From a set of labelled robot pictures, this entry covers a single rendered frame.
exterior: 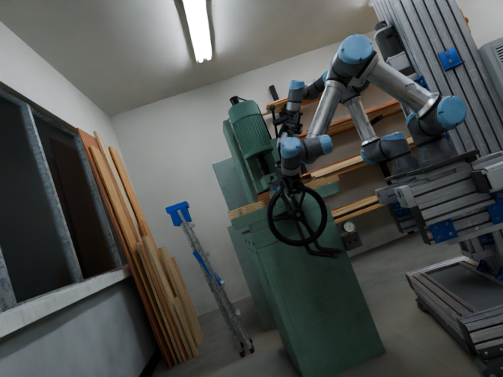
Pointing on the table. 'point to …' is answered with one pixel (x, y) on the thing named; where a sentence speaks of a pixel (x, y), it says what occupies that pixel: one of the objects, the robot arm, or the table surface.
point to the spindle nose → (263, 164)
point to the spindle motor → (250, 129)
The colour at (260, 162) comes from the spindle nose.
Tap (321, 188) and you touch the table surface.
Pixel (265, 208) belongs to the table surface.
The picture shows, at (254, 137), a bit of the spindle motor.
